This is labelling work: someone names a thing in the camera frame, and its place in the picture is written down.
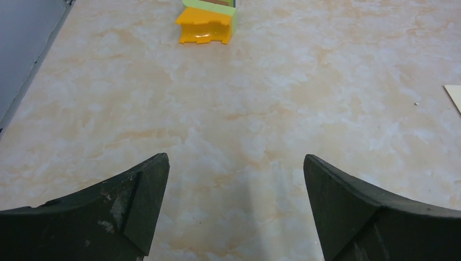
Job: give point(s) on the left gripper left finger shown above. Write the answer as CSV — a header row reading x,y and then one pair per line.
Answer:
x,y
114,219

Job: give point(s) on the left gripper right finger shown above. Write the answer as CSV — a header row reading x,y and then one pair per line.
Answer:
x,y
356,220

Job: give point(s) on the yellow envelope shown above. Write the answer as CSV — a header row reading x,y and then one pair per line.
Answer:
x,y
454,92

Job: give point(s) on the stacked colourful toy blocks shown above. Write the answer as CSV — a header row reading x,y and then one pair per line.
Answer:
x,y
207,21

